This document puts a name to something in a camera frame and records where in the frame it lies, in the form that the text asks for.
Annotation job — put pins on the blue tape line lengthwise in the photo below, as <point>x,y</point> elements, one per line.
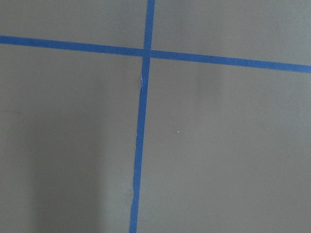
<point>143,95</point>

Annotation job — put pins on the blue tape line crosswise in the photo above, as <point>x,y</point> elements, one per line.
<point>158,54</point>

